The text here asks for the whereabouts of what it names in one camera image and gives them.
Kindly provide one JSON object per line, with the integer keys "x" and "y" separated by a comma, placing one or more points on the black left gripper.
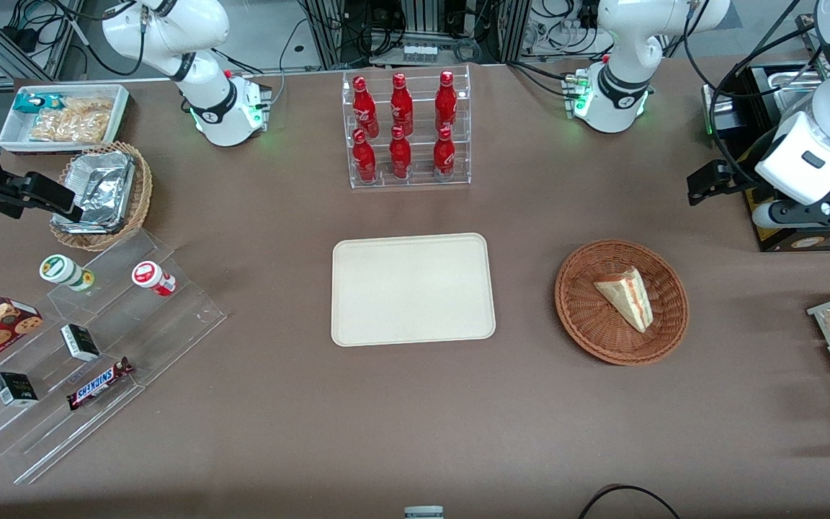
{"x": 745, "y": 170}

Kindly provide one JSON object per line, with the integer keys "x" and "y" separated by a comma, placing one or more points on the triangular sandwich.
{"x": 627, "y": 299}

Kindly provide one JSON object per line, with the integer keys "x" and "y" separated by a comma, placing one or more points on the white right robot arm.
{"x": 170, "y": 29}

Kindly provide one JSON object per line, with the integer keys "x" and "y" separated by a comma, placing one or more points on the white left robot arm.
{"x": 620, "y": 43}

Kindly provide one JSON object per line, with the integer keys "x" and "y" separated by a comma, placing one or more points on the small tan wicker basket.
{"x": 143, "y": 194}

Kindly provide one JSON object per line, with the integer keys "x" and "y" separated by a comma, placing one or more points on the large brown wicker basket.
{"x": 588, "y": 324}

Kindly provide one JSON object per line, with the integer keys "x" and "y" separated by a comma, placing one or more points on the cream plastic tray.
{"x": 386, "y": 288}

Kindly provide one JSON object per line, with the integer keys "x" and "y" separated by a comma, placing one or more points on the white rectangular bin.
{"x": 11, "y": 131}

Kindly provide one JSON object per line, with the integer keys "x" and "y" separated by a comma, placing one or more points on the green lid drink bottle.
{"x": 62, "y": 270}

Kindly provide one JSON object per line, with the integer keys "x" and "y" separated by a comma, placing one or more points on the black food warmer box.
{"x": 779, "y": 244}

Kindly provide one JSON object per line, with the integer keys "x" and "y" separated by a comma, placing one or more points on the aluminium foil container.
{"x": 101, "y": 187}

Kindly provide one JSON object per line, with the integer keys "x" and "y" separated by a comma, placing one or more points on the clear bag of chips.
{"x": 91, "y": 105}
{"x": 69, "y": 128}

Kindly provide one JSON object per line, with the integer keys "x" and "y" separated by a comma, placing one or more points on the teal snack packet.
{"x": 29, "y": 102}

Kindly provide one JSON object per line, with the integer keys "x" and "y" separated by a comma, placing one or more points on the small black carton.
{"x": 15, "y": 389}
{"x": 80, "y": 342}

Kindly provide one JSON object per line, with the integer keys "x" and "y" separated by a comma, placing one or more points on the red lid drink bottle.
{"x": 150, "y": 276}

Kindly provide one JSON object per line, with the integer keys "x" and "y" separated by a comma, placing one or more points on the clear acrylic stepped stand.
{"x": 170, "y": 324}

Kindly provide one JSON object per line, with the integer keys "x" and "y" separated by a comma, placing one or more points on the Snickers chocolate bar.
{"x": 98, "y": 384}

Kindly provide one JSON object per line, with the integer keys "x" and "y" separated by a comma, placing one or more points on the red cola bottle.
{"x": 446, "y": 101}
{"x": 401, "y": 104}
{"x": 364, "y": 158}
{"x": 444, "y": 155}
{"x": 400, "y": 155}
{"x": 366, "y": 108}

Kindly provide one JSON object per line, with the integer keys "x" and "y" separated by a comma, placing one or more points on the clear acrylic bottle rack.
{"x": 418, "y": 176}

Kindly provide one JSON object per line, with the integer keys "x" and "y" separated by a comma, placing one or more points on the white power strip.
{"x": 419, "y": 52}

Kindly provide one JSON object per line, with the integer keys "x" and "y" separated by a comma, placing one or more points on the small grey device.
{"x": 424, "y": 513}

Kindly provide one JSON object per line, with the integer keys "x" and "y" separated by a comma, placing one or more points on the aluminium frame rack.
{"x": 328, "y": 29}

